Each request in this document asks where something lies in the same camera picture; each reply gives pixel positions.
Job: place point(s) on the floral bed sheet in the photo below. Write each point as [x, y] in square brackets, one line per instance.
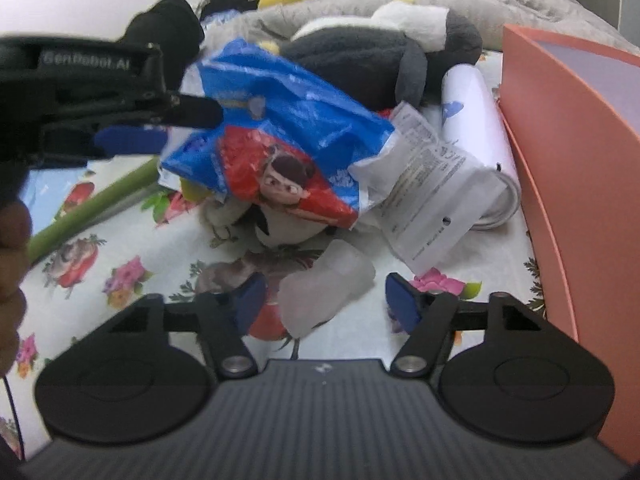
[156, 242]

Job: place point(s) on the small panda plush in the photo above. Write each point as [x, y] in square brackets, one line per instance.
[271, 227]

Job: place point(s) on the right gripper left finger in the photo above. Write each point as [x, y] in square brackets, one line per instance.
[223, 320]

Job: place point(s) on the person's left hand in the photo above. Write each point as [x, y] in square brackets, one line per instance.
[16, 229]

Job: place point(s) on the clear labelled plastic packet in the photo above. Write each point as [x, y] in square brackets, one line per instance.
[439, 194]

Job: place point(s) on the black clothing pile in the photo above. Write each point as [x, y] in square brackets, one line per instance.
[174, 27]

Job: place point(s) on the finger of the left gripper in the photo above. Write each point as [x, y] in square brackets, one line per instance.
[197, 112]
[130, 140]

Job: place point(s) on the blue red snack bag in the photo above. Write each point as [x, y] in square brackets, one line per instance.
[288, 140]

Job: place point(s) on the green back massager brush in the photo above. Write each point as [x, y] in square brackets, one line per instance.
[137, 180]

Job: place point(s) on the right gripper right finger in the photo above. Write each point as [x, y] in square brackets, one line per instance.
[426, 317]

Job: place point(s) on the pink cardboard box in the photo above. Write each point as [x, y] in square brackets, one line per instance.
[571, 108]

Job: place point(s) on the grey white penguin plush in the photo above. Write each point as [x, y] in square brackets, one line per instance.
[400, 54]

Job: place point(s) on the grey duvet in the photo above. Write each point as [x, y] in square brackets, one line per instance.
[567, 17]

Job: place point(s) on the white spray can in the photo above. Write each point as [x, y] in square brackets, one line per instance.
[470, 121]

